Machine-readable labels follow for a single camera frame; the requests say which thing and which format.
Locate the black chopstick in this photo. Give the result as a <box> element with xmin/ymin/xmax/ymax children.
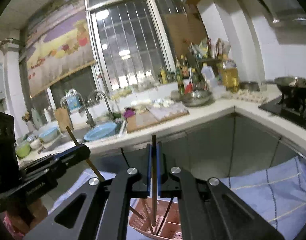
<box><xmin>151</xmin><ymin>134</ymin><xmax>157</xmax><ymax>227</ymax></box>

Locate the steel kitchen faucet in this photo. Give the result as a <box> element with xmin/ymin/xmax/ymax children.
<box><xmin>60</xmin><ymin>92</ymin><xmax>96</xmax><ymax>128</ymax></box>

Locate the green bowl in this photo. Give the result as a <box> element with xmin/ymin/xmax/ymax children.
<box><xmin>15</xmin><ymin>141</ymin><xmax>30</xmax><ymax>158</ymax></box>

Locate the pink plastic utensil basket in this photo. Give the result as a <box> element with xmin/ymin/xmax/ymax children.
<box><xmin>129</xmin><ymin>197</ymin><xmax>182</xmax><ymax>239</ymax></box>

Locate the small upright cutting board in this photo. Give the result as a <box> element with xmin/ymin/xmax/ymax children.
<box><xmin>54</xmin><ymin>108</ymin><xmax>74</xmax><ymax>133</ymax></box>

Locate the blue plastic basin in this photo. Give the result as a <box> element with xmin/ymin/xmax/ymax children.
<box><xmin>83</xmin><ymin>122</ymin><xmax>117</xmax><ymax>141</ymax></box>

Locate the blue checked tablecloth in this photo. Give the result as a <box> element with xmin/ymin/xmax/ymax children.
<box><xmin>46</xmin><ymin>155</ymin><xmax>306</xmax><ymax>240</ymax></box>

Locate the wooden cutting board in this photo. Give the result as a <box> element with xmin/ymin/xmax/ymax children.
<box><xmin>126</xmin><ymin>107</ymin><xmax>189</xmax><ymax>133</ymax></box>

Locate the steel mixing bowl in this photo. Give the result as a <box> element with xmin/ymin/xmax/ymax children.
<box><xmin>181</xmin><ymin>90</ymin><xmax>212</xmax><ymax>107</ymax></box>

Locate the fruit pattern roller blind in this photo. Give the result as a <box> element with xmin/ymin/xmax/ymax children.
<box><xmin>26</xmin><ymin>10</ymin><xmax>94</xmax><ymax>97</ymax></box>

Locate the egg tray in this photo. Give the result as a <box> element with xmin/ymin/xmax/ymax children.
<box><xmin>231</xmin><ymin>89</ymin><xmax>267</xmax><ymax>103</ymax></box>

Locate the black gas stove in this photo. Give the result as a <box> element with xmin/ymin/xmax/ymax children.
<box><xmin>258</xmin><ymin>96</ymin><xmax>306</xmax><ymax>129</ymax></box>

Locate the large cooking oil bottle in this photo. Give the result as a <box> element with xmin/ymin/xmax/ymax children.
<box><xmin>220</xmin><ymin>60</ymin><xmax>239</xmax><ymax>93</ymax></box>

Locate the white plastic jug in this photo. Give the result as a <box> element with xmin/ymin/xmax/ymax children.
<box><xmin>201</xmin><ymin>63</ymin><xmax>216</xmax><ymax>86</ymax></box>

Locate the soy sauce bottle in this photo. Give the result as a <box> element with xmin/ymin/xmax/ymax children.
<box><xmin>181</xmin><ymin>55</ymin><xmax>189</xmax><ymax>79</ymax></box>

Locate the yellow bottle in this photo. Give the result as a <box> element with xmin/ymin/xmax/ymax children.
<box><xmin>160</xmin><ymin>68</ymin><xmax>168</xmax><ymax>85</ymax></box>

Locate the steel range hood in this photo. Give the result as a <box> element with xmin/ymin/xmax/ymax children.
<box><xmin>257</xmin><ymin>0</ymin><xmax>306</xmax><ymax>27</ymax></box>

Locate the black wok with handle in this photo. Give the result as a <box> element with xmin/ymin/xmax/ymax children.
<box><xmin>261</xmin><ymin>77</ymin><xmax>306</xmax><ymax>98</ymax></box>

